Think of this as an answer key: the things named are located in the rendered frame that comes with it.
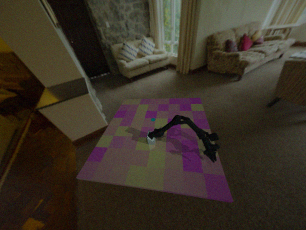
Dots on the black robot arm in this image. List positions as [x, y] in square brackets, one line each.
[179, 119]

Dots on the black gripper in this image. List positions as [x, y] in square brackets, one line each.
[211, 153]

